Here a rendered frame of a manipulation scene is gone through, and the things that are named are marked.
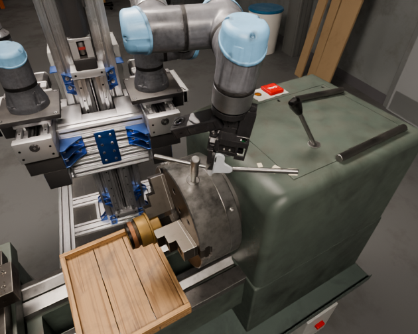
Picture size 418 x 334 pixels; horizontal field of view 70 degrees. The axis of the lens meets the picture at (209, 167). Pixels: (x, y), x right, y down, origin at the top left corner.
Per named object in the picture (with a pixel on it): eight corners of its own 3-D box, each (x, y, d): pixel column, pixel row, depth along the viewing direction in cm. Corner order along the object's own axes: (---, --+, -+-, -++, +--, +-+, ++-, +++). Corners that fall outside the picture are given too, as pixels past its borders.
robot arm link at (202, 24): (179, -9, 54) (190, 21, 47) (239, -13, 55) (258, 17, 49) (180, 33, 60) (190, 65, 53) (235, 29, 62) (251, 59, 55)
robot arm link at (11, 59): (6, 92, 107) (-12, 54, 98) (-4, 80, 114) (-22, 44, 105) (41, 82, 113) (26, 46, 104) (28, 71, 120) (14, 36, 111)
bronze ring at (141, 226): (150, 202, 86) (119, 214, 82) (164, 224, 80) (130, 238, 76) (155, 223, 92) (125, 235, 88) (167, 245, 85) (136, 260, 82)
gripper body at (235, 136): (243, 164, 63) (255, 122, 54) (202, 156, 63) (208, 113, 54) (246, 138, 68) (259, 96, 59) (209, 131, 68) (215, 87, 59)
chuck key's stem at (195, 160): (187, 189, 79) (190, 161, 70) (188, 182, 80) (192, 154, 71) (195, 190, 79) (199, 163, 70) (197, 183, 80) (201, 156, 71)
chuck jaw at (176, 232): (189, 213, 85) (210, 243, 77) (190, 225, 88) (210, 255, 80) (152, 229, 81) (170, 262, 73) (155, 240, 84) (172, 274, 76)
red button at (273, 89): (273, 87, 113) (273, 82, 111) (283, 94, 109) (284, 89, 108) (260, 91, 111) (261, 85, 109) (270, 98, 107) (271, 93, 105)
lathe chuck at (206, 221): (179, 194, 111) (182, 134, 87) (222, 270, 95) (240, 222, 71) (156, 203, 108) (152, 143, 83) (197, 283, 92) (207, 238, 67)
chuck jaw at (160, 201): (179, 201, 90) (168, 164, 88) (185, 205, 86) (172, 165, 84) (144, 215, 86) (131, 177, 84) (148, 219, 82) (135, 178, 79)
